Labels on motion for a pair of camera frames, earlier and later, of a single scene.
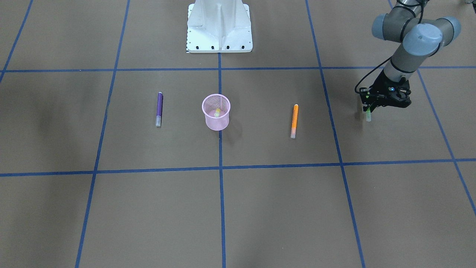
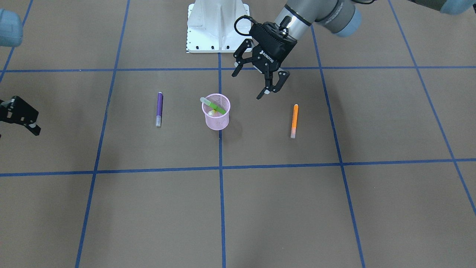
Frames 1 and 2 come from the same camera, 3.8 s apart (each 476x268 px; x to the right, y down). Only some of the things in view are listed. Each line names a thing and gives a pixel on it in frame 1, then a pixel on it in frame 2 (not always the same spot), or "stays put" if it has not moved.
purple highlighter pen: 160,101 stays put
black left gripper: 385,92 → 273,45
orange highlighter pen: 295,116 stays put
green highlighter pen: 368,116 → 217,108
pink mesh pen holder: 210,103 stays put
